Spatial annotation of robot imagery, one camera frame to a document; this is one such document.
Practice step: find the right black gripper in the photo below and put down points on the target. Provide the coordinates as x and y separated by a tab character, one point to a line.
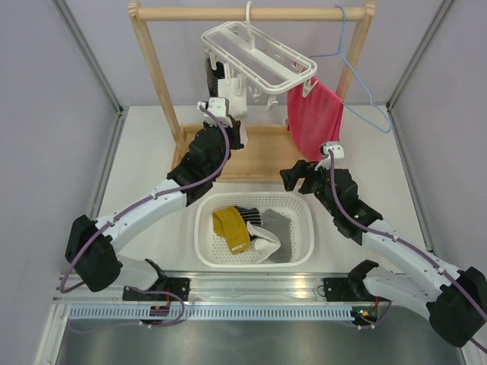
301	169

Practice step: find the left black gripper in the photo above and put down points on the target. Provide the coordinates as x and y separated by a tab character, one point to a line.
234	131

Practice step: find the white sock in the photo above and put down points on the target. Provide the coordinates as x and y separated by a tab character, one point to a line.
266	242
235	91

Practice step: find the grey striped-cuff sock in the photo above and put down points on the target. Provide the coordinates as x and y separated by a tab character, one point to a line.
208	76
279	225

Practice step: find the black white-striped sock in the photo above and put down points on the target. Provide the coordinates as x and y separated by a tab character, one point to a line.
251	215
214	76

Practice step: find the white plastic clip hanger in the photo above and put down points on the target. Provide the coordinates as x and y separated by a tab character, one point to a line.
267	65

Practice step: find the yellow bear sock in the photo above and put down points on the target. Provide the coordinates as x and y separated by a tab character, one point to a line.
228	224

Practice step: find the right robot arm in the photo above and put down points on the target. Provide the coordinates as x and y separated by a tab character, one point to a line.
452	300

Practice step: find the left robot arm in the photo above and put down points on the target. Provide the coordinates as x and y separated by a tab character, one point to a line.
94	245

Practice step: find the wooden clothes rack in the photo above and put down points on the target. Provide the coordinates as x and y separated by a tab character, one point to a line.
270	146

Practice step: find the pink towel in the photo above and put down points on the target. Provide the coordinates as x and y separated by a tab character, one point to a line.
315	119

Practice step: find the white perforated plastic basket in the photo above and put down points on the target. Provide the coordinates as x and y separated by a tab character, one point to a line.
213	250

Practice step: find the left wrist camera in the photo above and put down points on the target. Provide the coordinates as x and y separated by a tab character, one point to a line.
215	109

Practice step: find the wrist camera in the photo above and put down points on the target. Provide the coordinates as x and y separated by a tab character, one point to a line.
215	109
331	150

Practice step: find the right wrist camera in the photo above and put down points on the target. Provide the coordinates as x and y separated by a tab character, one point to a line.
331	150

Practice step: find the blue wire hanger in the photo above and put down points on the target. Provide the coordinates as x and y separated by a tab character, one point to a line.
357	76

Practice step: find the left aluminium frame post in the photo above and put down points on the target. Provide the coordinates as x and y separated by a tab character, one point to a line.
87	53

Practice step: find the aluminium frame post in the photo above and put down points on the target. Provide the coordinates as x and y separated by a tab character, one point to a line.
87	53
421	49

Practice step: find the aluminium mounting rail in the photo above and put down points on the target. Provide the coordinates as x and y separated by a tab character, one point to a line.
231	288

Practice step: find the white slotted cable duct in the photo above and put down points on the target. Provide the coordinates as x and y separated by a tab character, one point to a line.
212	312

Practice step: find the right aluminium frame post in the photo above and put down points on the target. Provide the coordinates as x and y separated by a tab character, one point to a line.
421	49

